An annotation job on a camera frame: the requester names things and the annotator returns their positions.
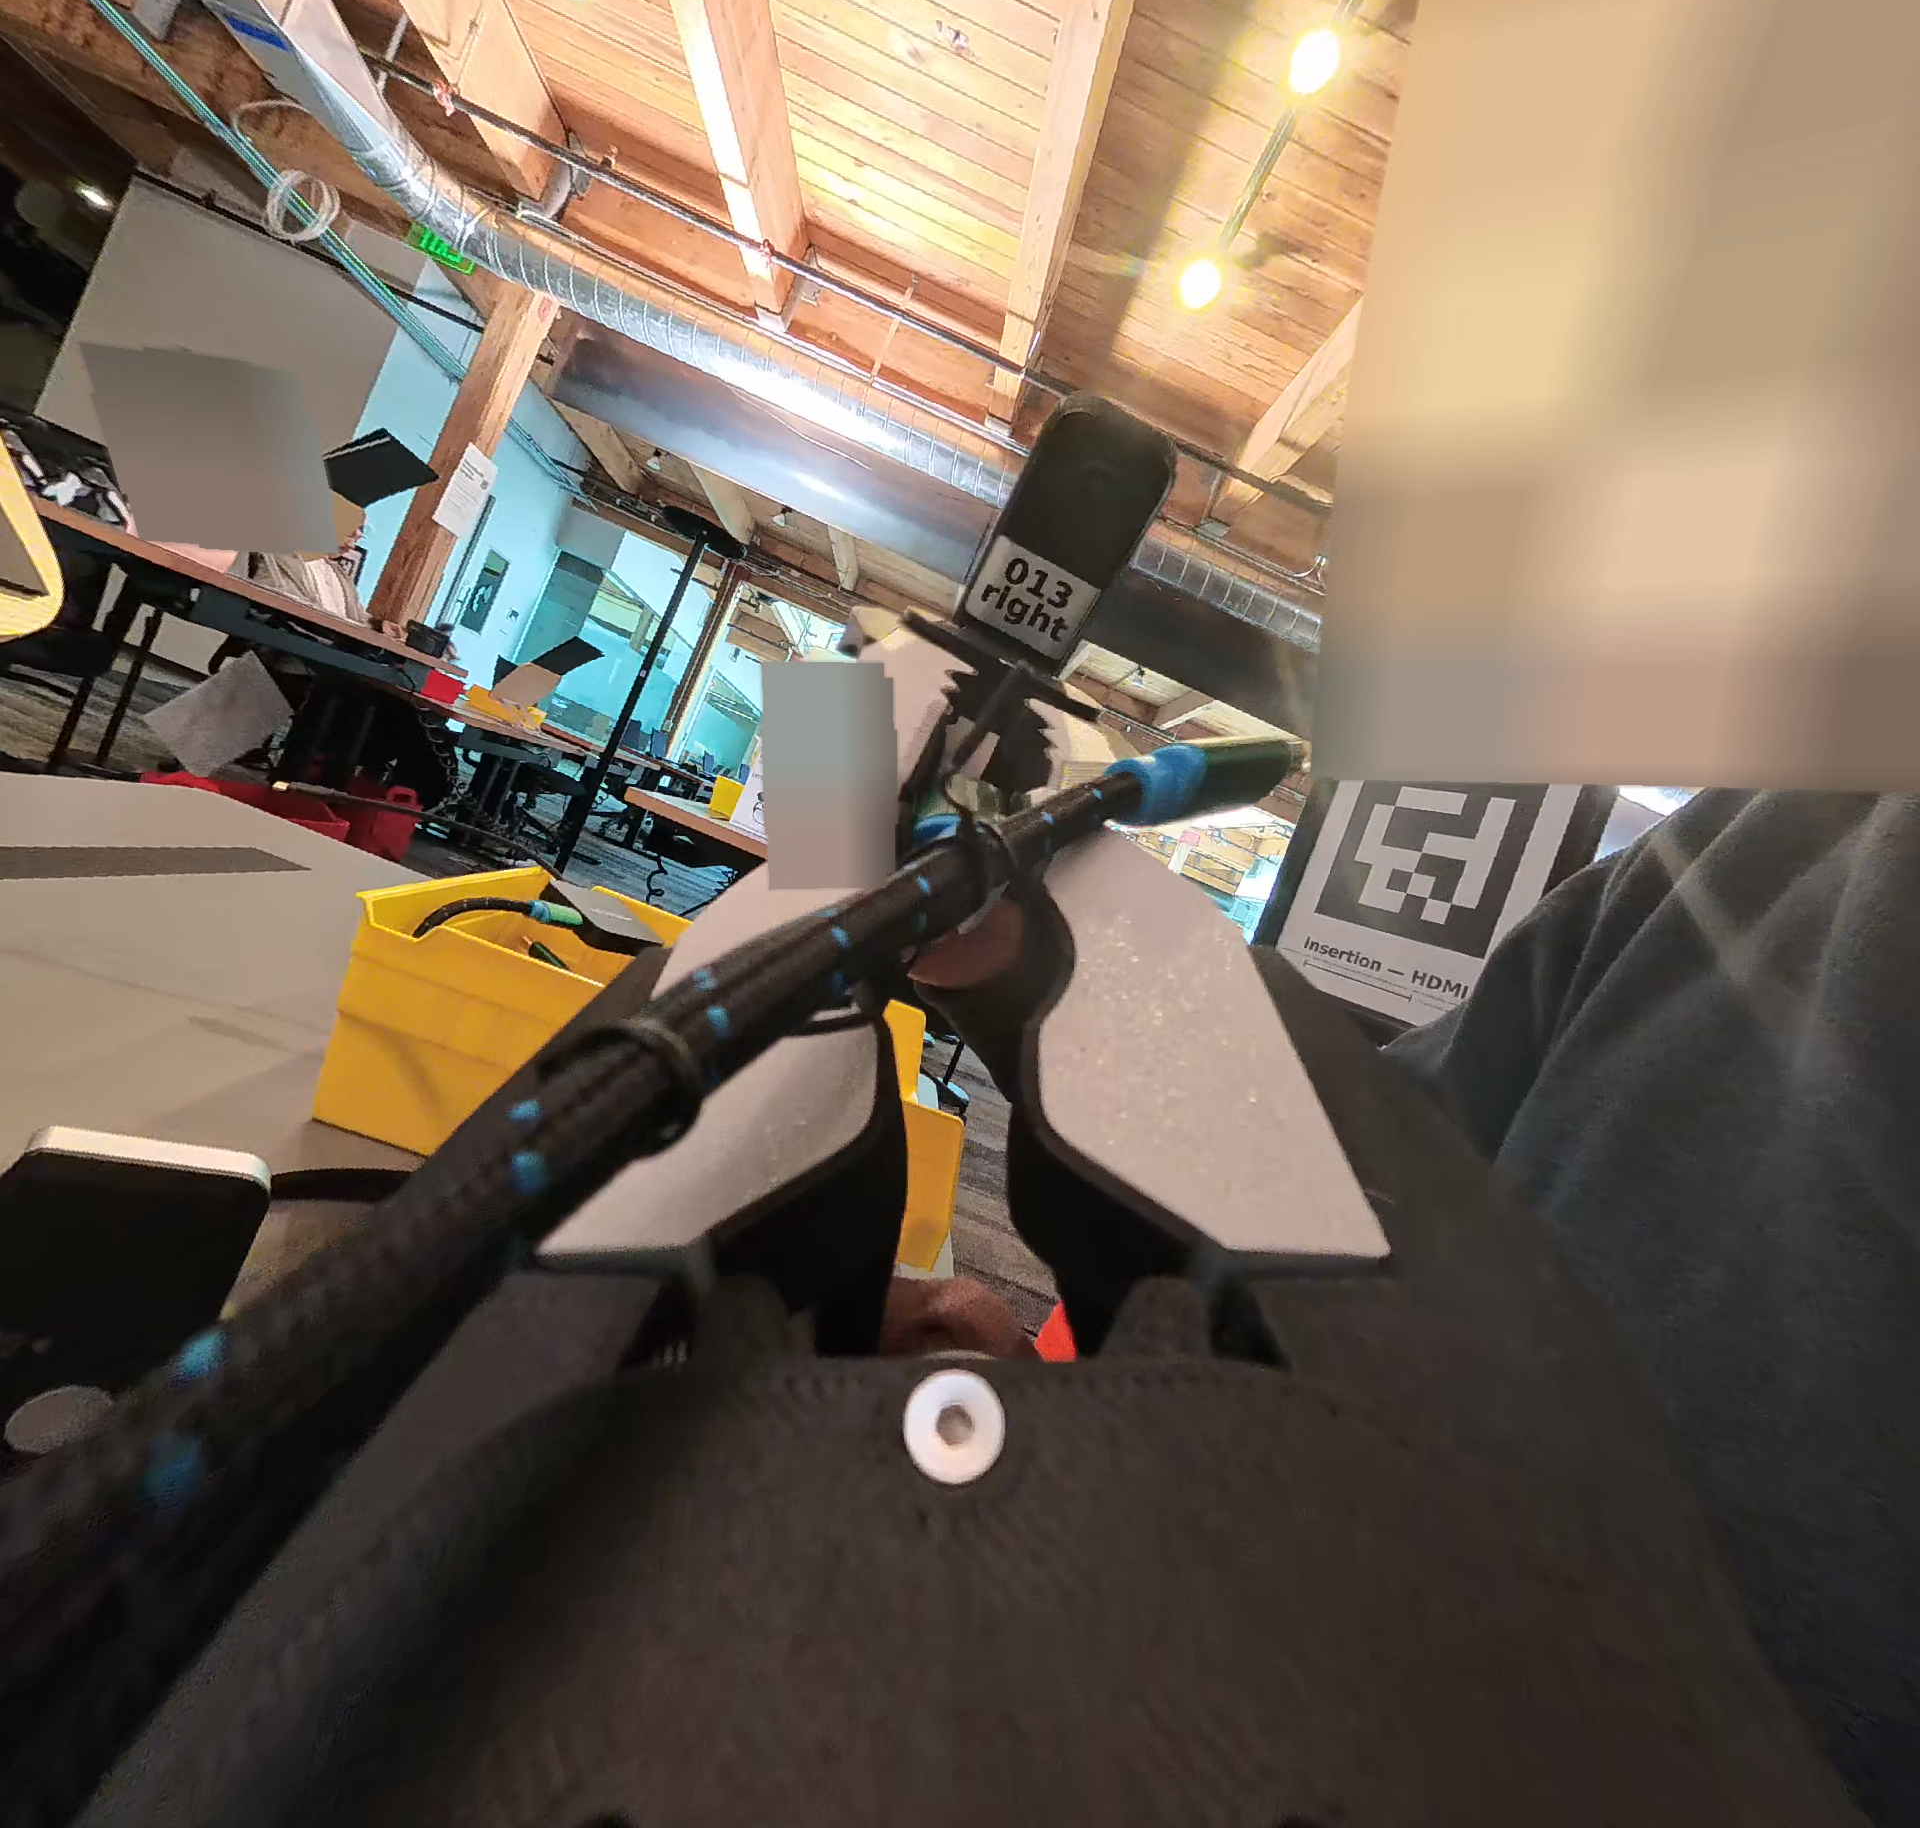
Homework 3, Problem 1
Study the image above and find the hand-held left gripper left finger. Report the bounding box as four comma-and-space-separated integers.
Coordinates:
535, 958, 903, 1266

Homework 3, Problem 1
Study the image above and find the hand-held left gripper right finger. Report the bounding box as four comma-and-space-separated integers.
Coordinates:
1006, 825, 1396, 1296

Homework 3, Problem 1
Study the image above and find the yellow plastic bin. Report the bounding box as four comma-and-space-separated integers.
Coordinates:
310, 863, 971, 1276

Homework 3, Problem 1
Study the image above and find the grey adapter with braided cable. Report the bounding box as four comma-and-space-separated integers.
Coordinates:
0, 1123, 279, 1471

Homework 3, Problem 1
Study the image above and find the dark monitor with wooden back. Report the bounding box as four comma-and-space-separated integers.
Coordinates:
0, 466, 69, 646

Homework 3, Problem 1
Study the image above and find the person's right hand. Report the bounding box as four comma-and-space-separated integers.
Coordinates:
911, 900, 1053, 996

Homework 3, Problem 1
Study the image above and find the white printed board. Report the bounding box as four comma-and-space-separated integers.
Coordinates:
1275, 781, 1628, 1035

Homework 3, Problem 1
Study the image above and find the background wooden desk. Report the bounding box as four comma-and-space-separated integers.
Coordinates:
616, 785, 775, 870
0, 496, 452, 781

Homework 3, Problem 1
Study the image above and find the red plastic bin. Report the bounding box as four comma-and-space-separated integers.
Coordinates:
150, 774, 429, 863

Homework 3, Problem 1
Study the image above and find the large silver air duct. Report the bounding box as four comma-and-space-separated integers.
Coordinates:
121, 0, 1323, 660

